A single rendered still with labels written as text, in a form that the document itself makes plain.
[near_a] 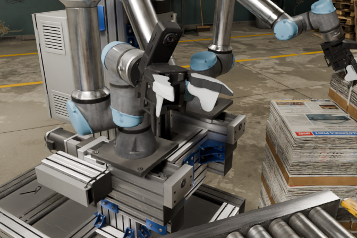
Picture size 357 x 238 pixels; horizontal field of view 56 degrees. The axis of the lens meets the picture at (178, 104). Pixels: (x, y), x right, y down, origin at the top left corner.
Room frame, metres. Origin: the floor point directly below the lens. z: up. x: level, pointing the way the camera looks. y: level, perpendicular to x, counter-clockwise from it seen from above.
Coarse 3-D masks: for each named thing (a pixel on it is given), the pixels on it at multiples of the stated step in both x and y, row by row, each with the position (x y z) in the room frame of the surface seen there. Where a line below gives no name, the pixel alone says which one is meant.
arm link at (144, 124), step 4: (144, 116) 0.99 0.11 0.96; (148, 116) 1.00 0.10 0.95; (144, 120) 0.99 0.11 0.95; (148, 120) 1.00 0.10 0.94; (140, 124) 0.98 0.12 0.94; (144, 124) 0.99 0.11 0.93; (148, 124) 1.00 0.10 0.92; (124, 128) 0.98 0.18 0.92; (128, 128) 0.97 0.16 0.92; (132, 128) 0.97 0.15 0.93; (136, 128) 0.97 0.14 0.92; (140, 128) 0.98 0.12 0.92
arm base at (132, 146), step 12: (120, 132) 0.99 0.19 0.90; (132, 132) 0.97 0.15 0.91; (144, 132) 0.99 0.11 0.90; (120, 144) 0.97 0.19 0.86; (132, 144) 0.96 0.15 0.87; (144, 144) 0.97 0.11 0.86; (156, 144) 1.02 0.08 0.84; (120, 156) 0.97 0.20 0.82; (132, 156) 0.95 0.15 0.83; (144, 156) 0.96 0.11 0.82
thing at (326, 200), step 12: (324, 192) 0.80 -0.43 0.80; (276, 204) 0.75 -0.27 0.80; (288, 204) 0.75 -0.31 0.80; (300, 204) 0.75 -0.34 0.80; (312, 204) 0.75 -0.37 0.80; (324, 204) 0.75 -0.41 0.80; (336, 204) 0.77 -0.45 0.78; (240, 216) 0.70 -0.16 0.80; (252, 216) 0.70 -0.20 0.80; (264, 216) 0.70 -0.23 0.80; (276, 216) 0.70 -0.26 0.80; (288, 216) 0.71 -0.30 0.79; (192, 228) 0.66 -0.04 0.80; (204, 228) 0.66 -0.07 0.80; (216, 228) 0.66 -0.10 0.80; (228, 228) 0.66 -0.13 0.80; (240, 228) 0.66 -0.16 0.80
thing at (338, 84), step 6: (354, 54) 1.40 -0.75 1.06; (342, 72) 1.40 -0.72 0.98; (336, 78) 1.44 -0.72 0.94; (342, 78) 1.40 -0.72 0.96; (330, 84) 1.48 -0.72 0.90; (336, 84) 1.43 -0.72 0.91; (342, 84) 1.38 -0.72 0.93; (348, 84) 1.33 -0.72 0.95; (336, 90) 1.42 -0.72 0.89; (342, 90) 1.36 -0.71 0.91; (342, 96) 1.36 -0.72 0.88
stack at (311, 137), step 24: (288, 120) 1.24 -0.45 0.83; (312, 120) 1.24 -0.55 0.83; (336, 120) 1.23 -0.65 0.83; (288, 144) 1.16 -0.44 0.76; (312, 144) 1.10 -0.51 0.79; (336, 144) 1.10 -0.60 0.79; (264, 168) 1.42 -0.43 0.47; (288, 168) 1.11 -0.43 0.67; (312, 168) 1.10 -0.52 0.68; (336, 168) 1.10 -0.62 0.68; (264, 192) 1.41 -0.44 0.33; (288, 192) 1.09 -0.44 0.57; (312, 192) 1.10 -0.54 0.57; (336, 192) 1.10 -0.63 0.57; (336, 216) 1.10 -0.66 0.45
